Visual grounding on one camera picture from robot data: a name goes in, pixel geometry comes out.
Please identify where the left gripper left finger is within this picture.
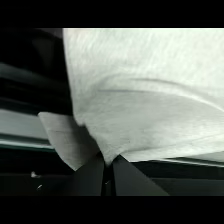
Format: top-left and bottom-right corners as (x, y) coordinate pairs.
(61, 153), (106, 197)

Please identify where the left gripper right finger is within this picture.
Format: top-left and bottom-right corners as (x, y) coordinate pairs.
(111, 154), (170, 197)

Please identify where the light grey garment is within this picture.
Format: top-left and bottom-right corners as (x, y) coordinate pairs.
(37, 28), (224, 172)

